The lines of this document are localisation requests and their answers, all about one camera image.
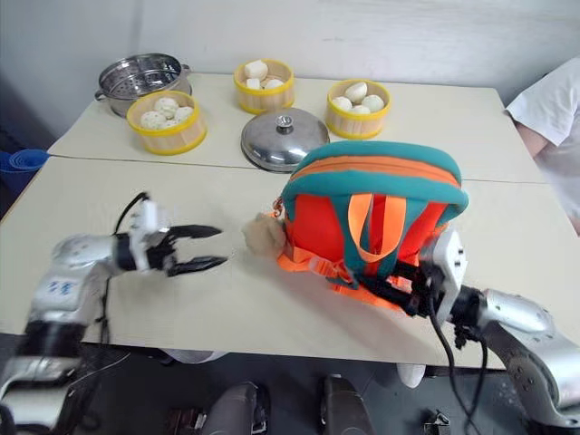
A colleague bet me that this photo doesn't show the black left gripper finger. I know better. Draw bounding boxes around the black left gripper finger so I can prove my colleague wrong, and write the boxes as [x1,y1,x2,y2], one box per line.
[170,224,224,242]
[166,255,229,278]

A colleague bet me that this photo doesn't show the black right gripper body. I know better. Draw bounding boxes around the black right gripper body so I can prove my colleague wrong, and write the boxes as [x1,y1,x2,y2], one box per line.
[398,261,449,319]

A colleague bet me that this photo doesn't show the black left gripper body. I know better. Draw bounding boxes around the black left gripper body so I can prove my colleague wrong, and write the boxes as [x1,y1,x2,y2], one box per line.
[143,226,183,276]

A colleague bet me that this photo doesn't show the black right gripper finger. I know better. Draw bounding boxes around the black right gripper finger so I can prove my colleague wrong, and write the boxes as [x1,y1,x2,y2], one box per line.
[360,278,416,312]
[387,263,425,285]

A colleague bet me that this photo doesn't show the orange and teal backpack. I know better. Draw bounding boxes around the orange and teal backpack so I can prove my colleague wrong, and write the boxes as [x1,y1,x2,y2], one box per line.
[271,139,470,314]

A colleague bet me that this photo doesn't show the beige fluffy pompom charm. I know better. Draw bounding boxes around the beige fluffy pompom charm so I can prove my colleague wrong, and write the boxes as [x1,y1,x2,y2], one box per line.
[242,212,287,258]

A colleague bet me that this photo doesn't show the white rounded shape under table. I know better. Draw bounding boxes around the white rounded shape under table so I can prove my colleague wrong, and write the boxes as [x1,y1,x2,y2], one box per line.
[395,362,428,390]
[163,347,218,366]

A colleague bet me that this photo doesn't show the bamboo steamer with speckled buns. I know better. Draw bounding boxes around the bamboo steamer with speckled buns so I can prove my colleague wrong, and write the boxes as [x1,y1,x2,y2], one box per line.
[125,89,208,157]

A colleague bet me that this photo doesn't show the dark rounded shape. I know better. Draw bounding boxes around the dark rounded shape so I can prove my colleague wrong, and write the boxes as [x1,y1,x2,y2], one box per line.
[201,382,269,435]
[320,373,378,435]

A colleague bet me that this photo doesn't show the stainless steel pot lid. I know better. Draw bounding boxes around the stainless steel pot lid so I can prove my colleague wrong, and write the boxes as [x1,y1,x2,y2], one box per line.
[240,107,332,174]

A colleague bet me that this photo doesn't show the bamboo steamer with square buns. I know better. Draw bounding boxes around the bamboo steamer with square buns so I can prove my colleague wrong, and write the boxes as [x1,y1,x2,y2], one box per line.
[233,58,295,115]

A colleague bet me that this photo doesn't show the bamboo steamer with round buns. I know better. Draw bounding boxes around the bamboo steamer with round buns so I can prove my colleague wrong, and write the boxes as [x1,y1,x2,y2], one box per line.
[325,79,392,140]

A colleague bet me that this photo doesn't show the blue rolled mat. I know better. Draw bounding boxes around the blue rolled mat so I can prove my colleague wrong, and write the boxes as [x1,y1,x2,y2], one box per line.
[0,148,51,186]

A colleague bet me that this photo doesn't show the stainless steel steamer pot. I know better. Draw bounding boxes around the stainless steel steamer pot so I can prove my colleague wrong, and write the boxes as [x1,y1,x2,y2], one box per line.
[93,53,192,119]

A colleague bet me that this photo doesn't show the person in white shirt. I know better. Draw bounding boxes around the person in white shirt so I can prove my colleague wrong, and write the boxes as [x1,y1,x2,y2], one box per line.
[504,57,580,237]

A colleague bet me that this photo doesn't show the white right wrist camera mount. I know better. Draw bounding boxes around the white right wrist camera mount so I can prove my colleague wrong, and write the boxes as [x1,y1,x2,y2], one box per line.
[424,227,469,314]

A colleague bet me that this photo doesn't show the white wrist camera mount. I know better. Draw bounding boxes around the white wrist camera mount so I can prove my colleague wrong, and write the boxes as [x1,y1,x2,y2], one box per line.
[424,227,469,314]
[126,198,172,274]

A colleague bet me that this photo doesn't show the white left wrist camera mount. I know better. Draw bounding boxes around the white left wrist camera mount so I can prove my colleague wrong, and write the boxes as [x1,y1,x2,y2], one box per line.
[126,198,172,274]

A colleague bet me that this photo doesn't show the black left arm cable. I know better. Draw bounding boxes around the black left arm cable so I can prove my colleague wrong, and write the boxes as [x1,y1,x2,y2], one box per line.
[93,191,151,346]

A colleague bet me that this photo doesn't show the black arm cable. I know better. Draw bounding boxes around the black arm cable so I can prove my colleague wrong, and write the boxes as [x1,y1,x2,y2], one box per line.
[93,191,151,346]
[425,289,490,435]

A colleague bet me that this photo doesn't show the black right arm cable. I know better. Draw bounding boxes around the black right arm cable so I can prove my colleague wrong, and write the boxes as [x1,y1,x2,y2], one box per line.
[425,289,490,435]

